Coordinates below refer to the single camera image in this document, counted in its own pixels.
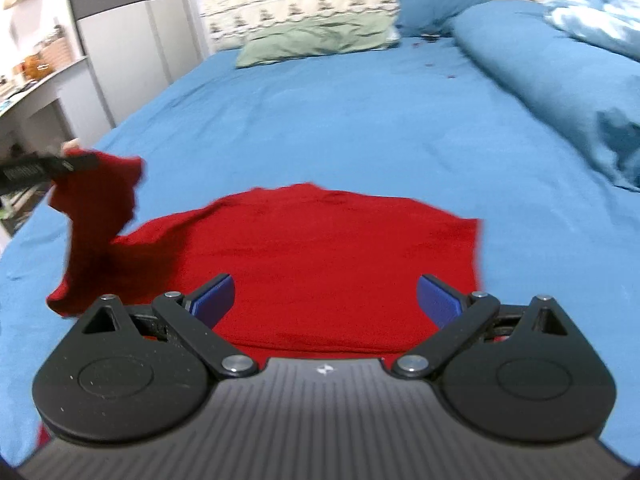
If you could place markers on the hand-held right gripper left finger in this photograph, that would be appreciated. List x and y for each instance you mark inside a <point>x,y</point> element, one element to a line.
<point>214,296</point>

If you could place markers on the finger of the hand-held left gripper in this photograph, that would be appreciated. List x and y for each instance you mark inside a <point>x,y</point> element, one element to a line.
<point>75,162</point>

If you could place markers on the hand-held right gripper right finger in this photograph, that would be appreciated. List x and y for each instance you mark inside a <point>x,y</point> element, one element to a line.
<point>436,300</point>

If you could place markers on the red shirt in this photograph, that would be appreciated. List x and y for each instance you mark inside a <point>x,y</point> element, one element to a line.
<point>320,265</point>

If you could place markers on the person's left hand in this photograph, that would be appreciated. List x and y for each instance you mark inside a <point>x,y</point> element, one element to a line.
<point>70,146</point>

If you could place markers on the white desk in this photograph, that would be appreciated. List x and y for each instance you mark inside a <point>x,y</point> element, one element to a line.
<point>35,105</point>

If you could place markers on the orange toy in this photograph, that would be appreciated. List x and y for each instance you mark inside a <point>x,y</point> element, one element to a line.
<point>35,66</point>

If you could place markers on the white grey wardrobe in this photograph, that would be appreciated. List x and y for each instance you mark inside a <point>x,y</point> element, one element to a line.
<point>125,35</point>

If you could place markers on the blue bed sheet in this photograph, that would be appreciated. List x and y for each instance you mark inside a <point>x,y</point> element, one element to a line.
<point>320,125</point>

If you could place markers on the blue duvet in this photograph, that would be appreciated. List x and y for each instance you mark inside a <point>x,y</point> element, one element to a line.
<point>550,75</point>

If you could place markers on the green pillow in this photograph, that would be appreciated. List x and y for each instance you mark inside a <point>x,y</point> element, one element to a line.
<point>320,38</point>

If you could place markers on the blue pillow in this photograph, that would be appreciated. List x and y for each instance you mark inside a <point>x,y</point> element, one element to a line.
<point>430,2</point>

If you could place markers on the light blue white blanket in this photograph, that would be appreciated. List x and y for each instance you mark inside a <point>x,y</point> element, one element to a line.
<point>595,10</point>

